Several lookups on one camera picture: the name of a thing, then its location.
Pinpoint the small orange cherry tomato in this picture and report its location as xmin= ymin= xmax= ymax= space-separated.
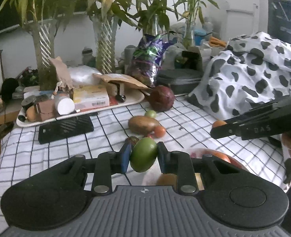
xmin=154 ymin=125 xmax=166 ymax=138

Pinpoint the red onion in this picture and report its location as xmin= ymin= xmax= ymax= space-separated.
xmin=148 ymin=85 xmax=175 ymax=112

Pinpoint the small green tomato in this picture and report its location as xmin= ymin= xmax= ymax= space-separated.
xmin=145 ymin=110 xmax=157 ymax=119

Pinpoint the brown mango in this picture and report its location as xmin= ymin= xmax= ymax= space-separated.
xmin=128 ymin=116 xmax=159 ymax=135

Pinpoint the dark purple tomato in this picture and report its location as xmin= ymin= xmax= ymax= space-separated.
xmin=124 ymin=136 xmax=139 ymax=149

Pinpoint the white checkered tablecloth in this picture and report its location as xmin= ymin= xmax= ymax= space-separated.
xmin=0 ymin=97 xmax=286 ymax=234

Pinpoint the large orange tomato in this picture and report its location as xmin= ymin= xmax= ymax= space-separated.
xmin=203 ymin=149 xmax=243 ymax=169

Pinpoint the cow print blanket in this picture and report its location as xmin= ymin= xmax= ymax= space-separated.
xmin=188 ymin=32 xmax=291 ymax=120

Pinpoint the black rectangular device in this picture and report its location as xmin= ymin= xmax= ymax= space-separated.
xmin=38 ymin=115 xmax=94 ymax=144

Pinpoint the black zip case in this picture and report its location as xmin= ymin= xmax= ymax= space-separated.
xmin=156 ymin=69 xmax=203 ymax=95

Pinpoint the yellow potato on plate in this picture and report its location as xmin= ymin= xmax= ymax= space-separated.
xmin=156 ymin=173 xmax=177 ymax=190

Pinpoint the white floral plate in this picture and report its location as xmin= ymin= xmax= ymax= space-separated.
xmin=125 ymin=148 xmax=250 ymax=188

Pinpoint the white round jar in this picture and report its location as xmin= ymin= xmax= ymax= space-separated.
xmin=53 ymin=94 xmax=75 ymax=116

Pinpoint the white serving tray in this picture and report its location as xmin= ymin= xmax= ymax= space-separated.
xmin=16 ymin=89 xmax=145 ymax=128

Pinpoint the yellow cardboard box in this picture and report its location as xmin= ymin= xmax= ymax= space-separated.
xmin=73 ymin=85 xmax=110 ymax=110

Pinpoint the purple foil snack bag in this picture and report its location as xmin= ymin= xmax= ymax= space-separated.
xmin=126 ymin=34 xmax=170 ymax=88

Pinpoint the brown paper bag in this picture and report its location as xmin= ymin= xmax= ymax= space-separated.
xmin=50 ymin=56 xmax=74 ymax=93

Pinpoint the brown padded envelope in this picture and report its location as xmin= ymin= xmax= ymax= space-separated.
xmin=93 ymin=73 xmax=149 ymax=89

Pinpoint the right bamboo plant vase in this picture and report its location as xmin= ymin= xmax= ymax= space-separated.
xmin=165 ymin=0 xmax=234 ymax=49

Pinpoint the middle glass vase plant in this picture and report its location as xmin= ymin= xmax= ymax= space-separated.
xmin=77 ymin=0 xmax=136 ymax=74

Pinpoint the glass vase plant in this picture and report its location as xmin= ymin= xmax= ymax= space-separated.
xmin=0 ymin=0 xmax=76 ymax=90
xmin=77 ymin=0 xmax=136 ymax=74

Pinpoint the left glass vase plant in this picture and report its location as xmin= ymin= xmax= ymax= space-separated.
xmin=0 ymin=0 xmax=76 ymax=90

